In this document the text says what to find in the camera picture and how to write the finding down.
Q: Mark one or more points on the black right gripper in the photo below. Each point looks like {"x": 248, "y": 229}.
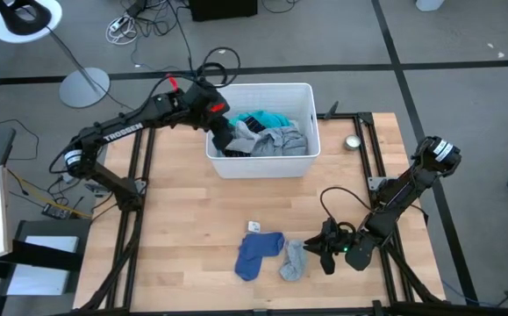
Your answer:
{"x": 339, "y": 237}

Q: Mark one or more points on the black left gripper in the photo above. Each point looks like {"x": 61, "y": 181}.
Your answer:
{"x": 205, "y": 105}

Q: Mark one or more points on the plain grey sock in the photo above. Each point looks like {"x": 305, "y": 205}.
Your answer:
{"x": 244, "y": 131}
{"x": 295, "y": 261}

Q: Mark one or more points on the navy white logo underwear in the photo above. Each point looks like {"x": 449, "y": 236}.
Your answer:
{"x": 253, "y": 124}

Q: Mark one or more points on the grey knit shirt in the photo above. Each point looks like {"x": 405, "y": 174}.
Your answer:
{"x": 280, "y": 142}

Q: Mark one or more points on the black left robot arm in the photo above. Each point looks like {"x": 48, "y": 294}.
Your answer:
{"x": 122, "y": 127}

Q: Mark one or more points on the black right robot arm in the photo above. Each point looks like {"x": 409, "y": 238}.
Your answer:
{"x": 411, "y": 180}

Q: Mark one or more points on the teal garment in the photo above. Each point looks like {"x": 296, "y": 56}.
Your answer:
{"x": 271, "y": 118}

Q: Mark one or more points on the white plastic laundry basket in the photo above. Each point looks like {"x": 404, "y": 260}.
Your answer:
{"x": 262, "y": 169}

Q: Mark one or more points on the blue ribbed sock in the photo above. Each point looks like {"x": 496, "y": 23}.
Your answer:
{"x": 253, "y": 259}

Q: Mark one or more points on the small white tag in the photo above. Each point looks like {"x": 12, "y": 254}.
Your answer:
{"x": 254, "y": 226}

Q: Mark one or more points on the black clamp lever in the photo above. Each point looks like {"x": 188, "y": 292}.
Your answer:
{"x": 332, "y": 109}

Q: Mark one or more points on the small round silver tin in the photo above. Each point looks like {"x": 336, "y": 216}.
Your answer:
{"x": 352, "y": 142}

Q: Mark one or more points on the black box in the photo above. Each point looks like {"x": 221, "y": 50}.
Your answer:
{"x": 223, "y": 9}

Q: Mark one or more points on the floor lamp with round base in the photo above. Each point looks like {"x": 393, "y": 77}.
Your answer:
{"x": 83, "y": 87}

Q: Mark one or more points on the black electronic device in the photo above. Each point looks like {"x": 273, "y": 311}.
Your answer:
{"x": 58, "y": 212}

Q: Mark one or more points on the black stand with white panel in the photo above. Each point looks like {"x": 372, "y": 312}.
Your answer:
{"x": 43, "y": 259}

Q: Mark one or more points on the white floor object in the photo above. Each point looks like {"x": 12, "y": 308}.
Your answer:
{"x": 429, "y": 3}

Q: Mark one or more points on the grey metal bracket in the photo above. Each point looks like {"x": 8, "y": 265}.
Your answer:
{"x": 95, "y": 188}
{"x": 376, "y": 183}

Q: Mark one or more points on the black aluminium table frame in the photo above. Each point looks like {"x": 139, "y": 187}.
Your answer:
{"x": 345, "y": 117}

